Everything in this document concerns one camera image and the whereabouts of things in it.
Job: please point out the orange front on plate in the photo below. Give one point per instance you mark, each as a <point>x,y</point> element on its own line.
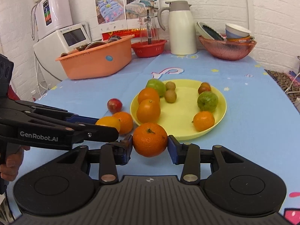
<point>148,111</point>

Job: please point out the green apple on plate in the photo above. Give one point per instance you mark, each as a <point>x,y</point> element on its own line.
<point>207,101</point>
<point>159,86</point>

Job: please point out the small dark red fruit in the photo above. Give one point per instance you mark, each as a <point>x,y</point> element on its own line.
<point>204,87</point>

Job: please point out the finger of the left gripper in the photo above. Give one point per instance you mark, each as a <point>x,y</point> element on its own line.
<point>56,113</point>
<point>47,130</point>

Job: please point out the orange plastic basin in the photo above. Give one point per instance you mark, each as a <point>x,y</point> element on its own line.
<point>100,61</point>

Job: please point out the small orange right on plate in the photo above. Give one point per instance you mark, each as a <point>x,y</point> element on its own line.
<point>203,120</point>

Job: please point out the white dish in bowl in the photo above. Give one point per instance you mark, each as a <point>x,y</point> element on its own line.
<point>207,32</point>

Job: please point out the red plastic jug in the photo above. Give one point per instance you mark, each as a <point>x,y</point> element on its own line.
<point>12,95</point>

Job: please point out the white water purifier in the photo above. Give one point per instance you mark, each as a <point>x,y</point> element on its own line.
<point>52,15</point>

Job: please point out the person's left hand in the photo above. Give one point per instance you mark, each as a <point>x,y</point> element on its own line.
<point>9,170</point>

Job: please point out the clear glass bottles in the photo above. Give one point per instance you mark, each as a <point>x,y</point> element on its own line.
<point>148,28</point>

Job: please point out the green apple left on plate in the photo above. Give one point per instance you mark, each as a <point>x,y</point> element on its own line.
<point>159,86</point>

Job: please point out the orange on table rear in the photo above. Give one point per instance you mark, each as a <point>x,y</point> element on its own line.
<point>126,122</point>

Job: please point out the yellow orange on table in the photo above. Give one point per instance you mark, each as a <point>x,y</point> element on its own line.
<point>109,121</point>

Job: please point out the red plastic basket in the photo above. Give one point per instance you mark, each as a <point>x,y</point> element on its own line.
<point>145,50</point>

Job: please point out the white appliance with screen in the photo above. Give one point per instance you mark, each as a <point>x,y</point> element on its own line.
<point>63,40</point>

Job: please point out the bedding wall poster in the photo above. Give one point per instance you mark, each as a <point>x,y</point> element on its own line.
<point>123,17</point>

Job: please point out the green apple right on plate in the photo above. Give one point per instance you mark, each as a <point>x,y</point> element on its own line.
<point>207,101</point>

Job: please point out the brown kiwi front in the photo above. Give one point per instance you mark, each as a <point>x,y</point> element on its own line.
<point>170,96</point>

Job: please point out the white blue ceramic bowl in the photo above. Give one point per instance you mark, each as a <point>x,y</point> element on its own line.
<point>234,31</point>

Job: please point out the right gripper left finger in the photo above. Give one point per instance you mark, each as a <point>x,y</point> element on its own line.
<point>112,155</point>

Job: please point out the orange rear on plate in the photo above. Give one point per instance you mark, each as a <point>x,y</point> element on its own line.
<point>148,93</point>

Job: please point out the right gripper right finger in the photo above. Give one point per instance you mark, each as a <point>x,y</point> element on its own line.
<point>187,155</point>

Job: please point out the pink glass bowl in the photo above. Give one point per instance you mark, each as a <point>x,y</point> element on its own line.
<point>227,50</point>

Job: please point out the white thermos jug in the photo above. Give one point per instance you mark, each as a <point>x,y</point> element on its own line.
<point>181,27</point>

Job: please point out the brown kiwi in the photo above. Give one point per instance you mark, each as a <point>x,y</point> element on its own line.
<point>170,96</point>
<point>170,85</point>

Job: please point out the large orange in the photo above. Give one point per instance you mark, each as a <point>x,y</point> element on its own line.
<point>150,139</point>

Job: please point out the red apple on table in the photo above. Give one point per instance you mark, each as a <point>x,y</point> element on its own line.
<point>114,105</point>

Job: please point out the blue patterned tablecloth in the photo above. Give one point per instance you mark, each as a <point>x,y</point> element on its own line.
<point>249,163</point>

